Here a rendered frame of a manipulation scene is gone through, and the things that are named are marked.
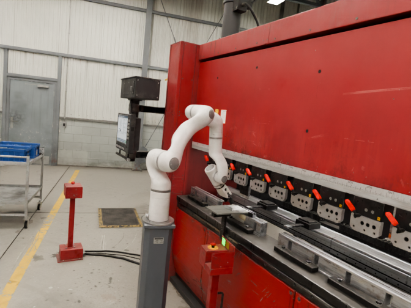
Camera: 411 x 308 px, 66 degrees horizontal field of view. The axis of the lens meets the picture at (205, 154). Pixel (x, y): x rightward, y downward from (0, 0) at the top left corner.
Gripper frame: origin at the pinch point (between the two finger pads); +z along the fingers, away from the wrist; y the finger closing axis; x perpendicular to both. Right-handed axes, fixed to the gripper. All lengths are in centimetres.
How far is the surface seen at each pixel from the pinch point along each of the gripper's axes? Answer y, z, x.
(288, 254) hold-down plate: -58, 12, 11
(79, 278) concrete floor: 126, 40, 118
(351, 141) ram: -85, -41, -34
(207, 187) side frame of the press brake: 81, 36, -24
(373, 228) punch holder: -102, -13, -8
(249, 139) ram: -4.4, -28.9, -36.5
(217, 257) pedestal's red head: -23.4, 5.9, 37.4
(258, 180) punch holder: -19.6, -9.8, -17.6
